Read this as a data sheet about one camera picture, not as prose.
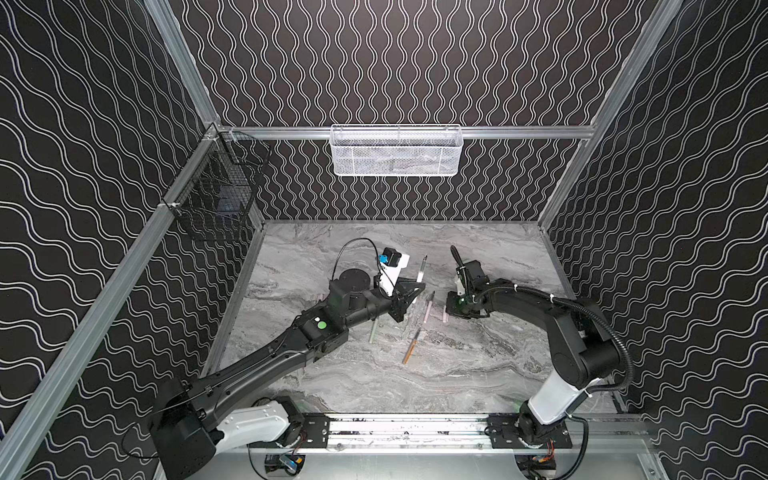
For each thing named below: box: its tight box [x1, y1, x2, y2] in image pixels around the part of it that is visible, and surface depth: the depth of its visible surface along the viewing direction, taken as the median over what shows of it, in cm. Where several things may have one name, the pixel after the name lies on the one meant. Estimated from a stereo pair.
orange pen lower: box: [402, 328, 421, 365], surface depth 90 cm
